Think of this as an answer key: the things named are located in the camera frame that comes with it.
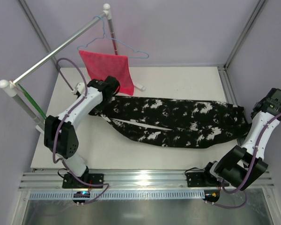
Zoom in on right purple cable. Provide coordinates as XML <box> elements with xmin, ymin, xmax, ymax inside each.
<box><xmin>210</xmin><ymin>107</ymin><xmax>281</xmax><ymax>209</ymax></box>

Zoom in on silver white clothes rack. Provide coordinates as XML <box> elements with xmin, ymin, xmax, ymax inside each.
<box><xmin>0</xmin><ymin>2</ymin><xmax>146</xmax><ymax>136</ymax></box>

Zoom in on aluminium side rail frame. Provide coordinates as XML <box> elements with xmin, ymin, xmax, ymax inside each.
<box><xmin>216</xmin><ymin>65</ymin><xmax>272</xmax><ymax>179</ymax></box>

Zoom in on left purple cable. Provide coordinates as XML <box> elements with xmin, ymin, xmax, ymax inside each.
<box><xmin>52</xmin><ymin>57</ymin><xmax>110</xmax><ymax>207</ymax></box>

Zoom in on black white tie-dye trousers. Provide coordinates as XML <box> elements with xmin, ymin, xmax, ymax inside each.
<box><xmin>89</xmin><ymin>96</ymin><xmax>251</xmax><ymax>149</ymax></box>

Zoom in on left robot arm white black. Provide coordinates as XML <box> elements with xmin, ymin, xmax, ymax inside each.
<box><xmin>44</xmin><ymin>76</ymin><xmax>120</xmax><ymax>187</ymax></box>

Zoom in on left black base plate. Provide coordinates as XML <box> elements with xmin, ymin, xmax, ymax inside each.
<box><xmin>62</xmin><ymin>173</ymin><xmax>104</xmax><ymax>189</ymax></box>

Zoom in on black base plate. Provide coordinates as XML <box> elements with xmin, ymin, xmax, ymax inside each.
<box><xmin>62</xmin><ymin>173</ymin><xmax>104</xmax><ymax>189</ymax></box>
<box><xmin>185</xmin><ymin>171</ymin><xmax>221</xmax><ymax>188</ymax></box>

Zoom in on blue wire hanger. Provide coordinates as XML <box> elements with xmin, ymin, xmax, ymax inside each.
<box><xmin>76</xmin><ymin>15</ymin><xmax>150</xmax><ymax>59</ymax></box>

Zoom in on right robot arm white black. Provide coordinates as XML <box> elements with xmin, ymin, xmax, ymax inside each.
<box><xmin>203</xmin><ymin>88</ymin><xmax>281</xmax><ymax>193</ymax></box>

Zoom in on green plastic hanger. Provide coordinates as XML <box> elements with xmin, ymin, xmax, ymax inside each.
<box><xmin>18</xmin><ymin>84</ymin><xmax>47</xmax><ymax>120</ymax></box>

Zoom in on purple cable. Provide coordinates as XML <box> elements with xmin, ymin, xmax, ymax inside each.
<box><xmin>52</xmin><ymin>57</ymin><xmax>110</xmax><ymax>207</ymax></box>
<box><xmin>210</xmin><ymin>107</ymin><xmax>281</xmax><ymax>209</ymax></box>

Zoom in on perforated cable duct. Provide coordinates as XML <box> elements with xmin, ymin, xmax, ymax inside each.
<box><xmin>29</xmin><ymin>190</ymin><xmax>205</xmax><ymax>201</ymax></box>

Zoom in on red cloth towel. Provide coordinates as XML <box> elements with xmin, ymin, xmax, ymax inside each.
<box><xmin>79</xmin><ymin>50</ymin><xmax>134</xmax><ymax>96</ymax></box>

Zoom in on aluminium front rail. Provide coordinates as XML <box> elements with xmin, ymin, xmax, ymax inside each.
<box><xmin>18</xmin><ymin>169</ymin><xmax>274</xmax><ymax>190</ymax></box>

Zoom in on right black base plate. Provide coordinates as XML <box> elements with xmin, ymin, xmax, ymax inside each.
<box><xmin>185</xmin><ymin>171</ymin><xmax>221</xmax><ymax>188</ymax></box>

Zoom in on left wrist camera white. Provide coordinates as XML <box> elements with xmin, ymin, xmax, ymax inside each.
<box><xmin>71</xmin><ymin>82</ymin><xmax>85</xmax><ymax>95</ymax></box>

